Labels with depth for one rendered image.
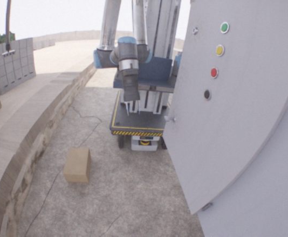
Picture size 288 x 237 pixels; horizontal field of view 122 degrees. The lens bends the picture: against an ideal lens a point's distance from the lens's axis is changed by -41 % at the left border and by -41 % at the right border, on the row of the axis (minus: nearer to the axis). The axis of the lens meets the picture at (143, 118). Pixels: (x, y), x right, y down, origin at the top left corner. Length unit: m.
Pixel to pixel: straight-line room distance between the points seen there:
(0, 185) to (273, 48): 1.37
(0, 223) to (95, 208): 0.78
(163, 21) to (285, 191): 1.32
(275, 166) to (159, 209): 1.00
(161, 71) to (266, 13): 1.10
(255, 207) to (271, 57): 0.27
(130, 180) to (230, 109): 1.08
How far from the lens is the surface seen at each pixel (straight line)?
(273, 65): 0.25
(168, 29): 1.28
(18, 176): 1.32
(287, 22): 0.27
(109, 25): 0.97
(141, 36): 0.82
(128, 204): 1.14
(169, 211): 1.17
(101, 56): 1.00
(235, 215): 0.36
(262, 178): 0.29
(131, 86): 0.61
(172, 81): 1.17
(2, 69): 2.82
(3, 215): 1.24
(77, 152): 1.29
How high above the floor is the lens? 1.07
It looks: 33 degrees down
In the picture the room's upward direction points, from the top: 8 degrees clockwise
